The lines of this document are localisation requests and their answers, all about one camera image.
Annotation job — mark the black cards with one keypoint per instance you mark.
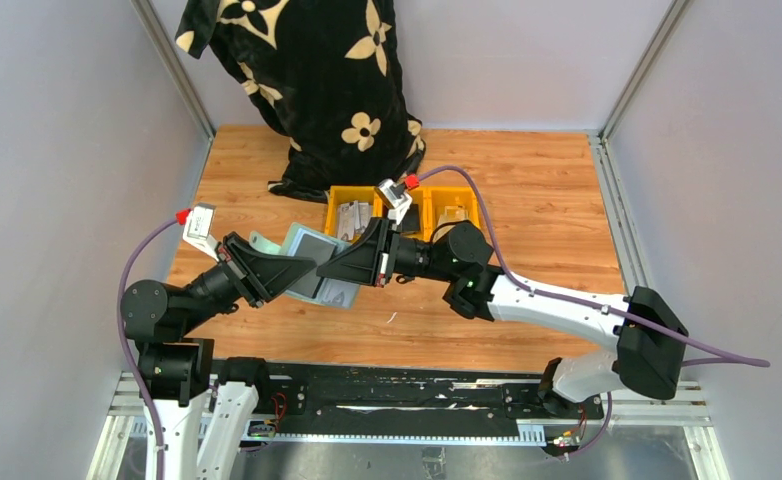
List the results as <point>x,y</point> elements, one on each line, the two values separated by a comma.
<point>411,224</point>

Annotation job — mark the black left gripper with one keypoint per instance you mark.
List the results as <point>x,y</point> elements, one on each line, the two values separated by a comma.
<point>255,272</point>

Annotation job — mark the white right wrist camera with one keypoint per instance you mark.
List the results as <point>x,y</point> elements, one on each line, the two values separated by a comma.
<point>396,198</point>

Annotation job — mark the silver VIP credit card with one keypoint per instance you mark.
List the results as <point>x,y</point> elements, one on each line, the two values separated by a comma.
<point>338,293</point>

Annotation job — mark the right yellow plastic bin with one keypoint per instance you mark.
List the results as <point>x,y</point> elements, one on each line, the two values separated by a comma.
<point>451,203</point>

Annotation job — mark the black floral blanket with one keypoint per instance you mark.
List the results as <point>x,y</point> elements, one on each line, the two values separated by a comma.
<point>326,75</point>

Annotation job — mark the left yellow plastic bin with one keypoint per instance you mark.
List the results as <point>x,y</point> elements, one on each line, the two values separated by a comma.
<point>341,194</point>

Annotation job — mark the green leather card holder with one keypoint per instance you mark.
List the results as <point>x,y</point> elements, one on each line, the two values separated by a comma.
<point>287,247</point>

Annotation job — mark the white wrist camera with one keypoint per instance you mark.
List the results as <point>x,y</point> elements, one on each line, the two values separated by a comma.
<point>396,198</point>
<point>197,225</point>

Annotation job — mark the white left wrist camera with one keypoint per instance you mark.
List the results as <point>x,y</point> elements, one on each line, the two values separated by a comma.
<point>197,225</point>

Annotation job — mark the gold beige cards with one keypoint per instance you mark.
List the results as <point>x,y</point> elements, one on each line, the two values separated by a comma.
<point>452,213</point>

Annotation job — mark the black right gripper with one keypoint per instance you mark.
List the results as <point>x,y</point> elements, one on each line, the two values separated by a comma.
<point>372,259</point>

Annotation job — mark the silver grey cards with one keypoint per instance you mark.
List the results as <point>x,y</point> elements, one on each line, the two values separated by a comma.
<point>352,219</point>

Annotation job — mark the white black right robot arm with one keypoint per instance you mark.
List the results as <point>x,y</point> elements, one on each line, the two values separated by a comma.
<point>639,337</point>

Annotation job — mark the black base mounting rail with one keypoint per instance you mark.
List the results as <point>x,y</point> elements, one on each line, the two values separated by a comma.
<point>364,402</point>

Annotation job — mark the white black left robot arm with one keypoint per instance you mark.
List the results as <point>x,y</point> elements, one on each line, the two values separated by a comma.
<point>197,417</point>

